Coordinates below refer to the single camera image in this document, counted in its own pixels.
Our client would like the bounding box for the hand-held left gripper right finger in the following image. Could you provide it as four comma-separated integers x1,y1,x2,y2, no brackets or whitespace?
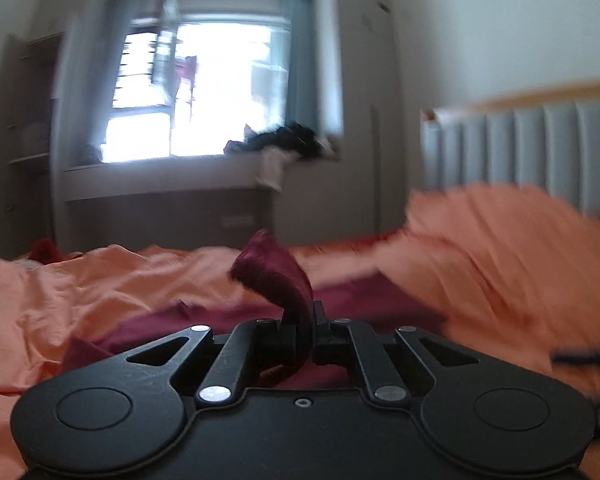
312,302,482,405

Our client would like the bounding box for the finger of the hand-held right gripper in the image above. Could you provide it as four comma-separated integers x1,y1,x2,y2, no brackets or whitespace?
551,343,600,369

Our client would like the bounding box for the grey shelf unit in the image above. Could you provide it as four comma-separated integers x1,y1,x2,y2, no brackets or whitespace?
0,32,66,261

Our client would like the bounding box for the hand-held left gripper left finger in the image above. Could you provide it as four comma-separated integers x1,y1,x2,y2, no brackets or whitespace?
125,318,301,407

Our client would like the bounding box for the maroon garment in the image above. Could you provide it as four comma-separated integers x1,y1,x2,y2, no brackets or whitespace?
61,229,448,386

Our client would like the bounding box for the grey window bench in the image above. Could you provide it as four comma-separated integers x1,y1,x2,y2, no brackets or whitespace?
62,152,381,256

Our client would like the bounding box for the red cloth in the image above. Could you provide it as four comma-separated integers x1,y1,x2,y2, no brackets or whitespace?
29,238,78,263

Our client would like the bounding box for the white cloth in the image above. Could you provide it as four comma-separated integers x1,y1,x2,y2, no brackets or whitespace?
257,149,293,192

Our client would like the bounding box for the orange bed sheet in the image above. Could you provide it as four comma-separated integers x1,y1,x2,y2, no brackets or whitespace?
0,184,600,480

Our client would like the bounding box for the grey padded headboard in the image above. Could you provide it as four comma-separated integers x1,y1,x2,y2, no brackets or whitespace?
420,100,600,221

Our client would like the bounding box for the grey curtain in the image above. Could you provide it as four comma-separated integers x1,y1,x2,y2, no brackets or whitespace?
280,0,343,138

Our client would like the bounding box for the hanging garment outside window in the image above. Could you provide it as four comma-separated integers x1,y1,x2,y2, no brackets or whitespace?
176,54,199,103

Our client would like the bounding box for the pile of dark clothes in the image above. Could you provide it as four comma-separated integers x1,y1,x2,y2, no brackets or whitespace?
223,121,342,163

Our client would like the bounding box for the tall grey wardrobe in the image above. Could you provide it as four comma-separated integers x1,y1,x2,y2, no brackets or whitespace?
332,0,408,233

